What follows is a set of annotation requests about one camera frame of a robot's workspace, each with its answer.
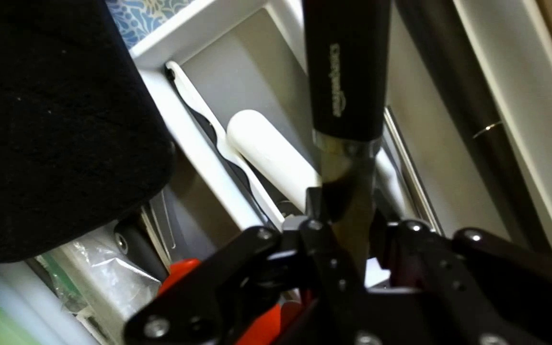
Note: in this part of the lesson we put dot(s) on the orange utensil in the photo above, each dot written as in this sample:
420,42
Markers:
185,270

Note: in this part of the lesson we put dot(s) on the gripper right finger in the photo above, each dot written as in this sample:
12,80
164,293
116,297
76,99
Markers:
506,278

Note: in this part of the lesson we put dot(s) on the silver metal utensil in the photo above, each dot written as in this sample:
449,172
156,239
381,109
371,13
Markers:
408,167

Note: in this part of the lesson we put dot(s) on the white and black utensil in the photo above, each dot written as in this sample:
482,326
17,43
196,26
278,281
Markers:
194,100

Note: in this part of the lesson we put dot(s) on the black cloth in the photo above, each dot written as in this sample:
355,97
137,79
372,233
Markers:
55,124

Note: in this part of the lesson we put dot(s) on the white drawer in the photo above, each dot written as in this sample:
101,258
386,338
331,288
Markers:
252,72

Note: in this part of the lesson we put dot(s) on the clear plastic bag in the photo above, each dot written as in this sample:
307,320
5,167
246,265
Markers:
108,273

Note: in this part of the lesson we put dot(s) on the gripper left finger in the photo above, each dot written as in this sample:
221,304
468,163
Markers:
218,282

